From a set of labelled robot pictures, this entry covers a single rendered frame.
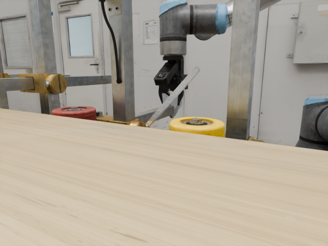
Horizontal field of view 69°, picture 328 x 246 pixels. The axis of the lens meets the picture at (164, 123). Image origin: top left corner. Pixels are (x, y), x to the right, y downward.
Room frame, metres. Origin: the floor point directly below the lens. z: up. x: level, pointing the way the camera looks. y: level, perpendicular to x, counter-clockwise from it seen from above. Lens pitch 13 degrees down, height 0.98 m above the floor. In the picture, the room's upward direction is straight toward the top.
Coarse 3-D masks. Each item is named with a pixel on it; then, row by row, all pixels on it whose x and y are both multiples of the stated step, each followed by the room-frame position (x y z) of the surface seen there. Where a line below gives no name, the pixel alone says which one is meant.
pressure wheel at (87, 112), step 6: (60, 108) 0.46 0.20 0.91; (66, 108) 0.47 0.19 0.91; (72, 108) 0.45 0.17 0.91; (78, 108) 0.46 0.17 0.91; (84, 108) 0.47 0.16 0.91; (90, 108) 0.46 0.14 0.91; (54, 114) 0.42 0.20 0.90; (60, 114) 0.41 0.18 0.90; (66, 114) 0.41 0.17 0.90; (72, 114) 0.41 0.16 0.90; (78, 114) 0.42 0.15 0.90; (84, 114) 0.43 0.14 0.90; (90, 114) 0.44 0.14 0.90; (96, 120) 0.46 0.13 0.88
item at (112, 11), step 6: (102, 0) 0.47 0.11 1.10; (108, 0) 0.51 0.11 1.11; (114, 0) 0.51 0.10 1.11; (120, 0) 0.50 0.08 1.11; (102, 6) 0.48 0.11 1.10; (108, 6) 0.51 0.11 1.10; (114, 6) 0.51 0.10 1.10; (120, 6) 0.50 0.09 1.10; (102, 12) 0.48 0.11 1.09; (108, 12) 0.51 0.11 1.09; (114, 12) 0.51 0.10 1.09; (120, 12) 0.50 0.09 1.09; (108, 24) 0.49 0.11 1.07; (114, 36) 0.50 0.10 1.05; (114, 42) 0.50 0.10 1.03; (114, 48) 0.50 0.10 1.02
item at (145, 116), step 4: (156, 108) 0.75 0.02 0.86; (168, 108) 0.77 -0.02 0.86; (172, 108) 0.80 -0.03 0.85; (140, 112) 0.68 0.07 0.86; (144, 112) 0.68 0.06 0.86; (148, 112) 0.68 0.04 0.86; (152, 112) 0.68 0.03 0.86; (164, 112) 0.75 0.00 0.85; (168, 112) 0.78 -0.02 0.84; (172, 112) 0.80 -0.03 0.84; (136, 116) 0.62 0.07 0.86; (140, 116) 0.63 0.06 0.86; (144, 116) 0.65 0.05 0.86; (148, 116) 0.66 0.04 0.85; (160, 116) 0.72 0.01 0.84; (164, 116) 0.75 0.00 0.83; (140, 120) 0.63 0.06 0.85; (144, 120) 0.65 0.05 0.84; (156, 120) 0.70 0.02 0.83
